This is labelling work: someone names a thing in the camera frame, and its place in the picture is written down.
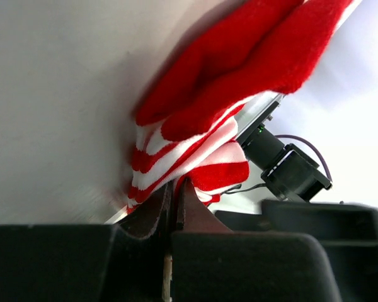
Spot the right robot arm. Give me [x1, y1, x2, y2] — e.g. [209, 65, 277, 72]
[216, 125, 378, 301]

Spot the red white striped sock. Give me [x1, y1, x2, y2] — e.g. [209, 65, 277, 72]
[127, 0, 350, 213]

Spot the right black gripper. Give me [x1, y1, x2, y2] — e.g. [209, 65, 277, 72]
[215, 199, 378, 301]

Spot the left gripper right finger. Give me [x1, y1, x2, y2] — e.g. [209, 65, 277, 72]
[171, 179, 341, 301]

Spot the aluminium front rail frame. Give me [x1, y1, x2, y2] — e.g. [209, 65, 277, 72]
[104, 0, 362, 224]

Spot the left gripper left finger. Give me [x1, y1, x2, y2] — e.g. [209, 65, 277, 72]
[0, 184, 173, 301]

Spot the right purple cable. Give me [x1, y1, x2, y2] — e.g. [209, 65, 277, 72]
[275, 134, 333, 183]

